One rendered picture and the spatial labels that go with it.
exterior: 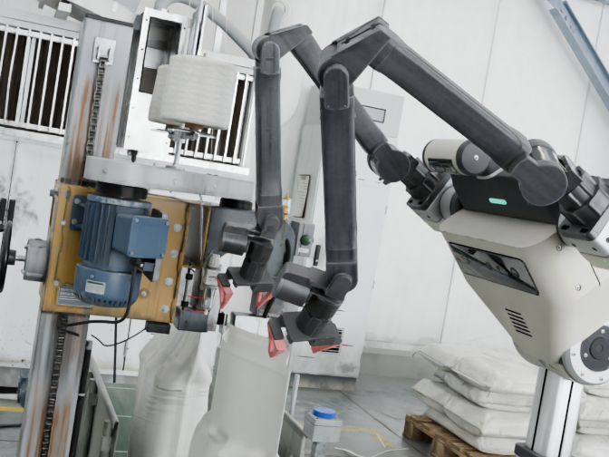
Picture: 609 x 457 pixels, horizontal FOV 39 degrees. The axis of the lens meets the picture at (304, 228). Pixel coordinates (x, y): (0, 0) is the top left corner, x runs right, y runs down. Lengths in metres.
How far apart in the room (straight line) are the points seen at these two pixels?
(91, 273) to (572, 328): 1.04
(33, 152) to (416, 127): 3.23
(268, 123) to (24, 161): 3.08
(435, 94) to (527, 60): 6.07
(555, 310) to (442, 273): 5.43
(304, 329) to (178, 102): 0.66
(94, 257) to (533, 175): 1.01
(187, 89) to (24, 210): 2.97
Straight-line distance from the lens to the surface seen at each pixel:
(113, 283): 1.98
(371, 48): 1.33
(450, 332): 7.25
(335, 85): 1.33
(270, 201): 1.93
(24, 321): 4.97
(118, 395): 3.91
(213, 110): 1.99
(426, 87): 1.37
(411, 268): 6.97
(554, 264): 1.65
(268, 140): 1.91
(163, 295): 2.21
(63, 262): 2.17
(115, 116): 2.21
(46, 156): 4.86
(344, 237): 1.48
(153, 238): 1.93
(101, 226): 1.97
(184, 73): 2.00
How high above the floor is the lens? 1.43
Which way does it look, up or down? 3 degrees down
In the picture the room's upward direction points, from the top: 9 degrees clockwise
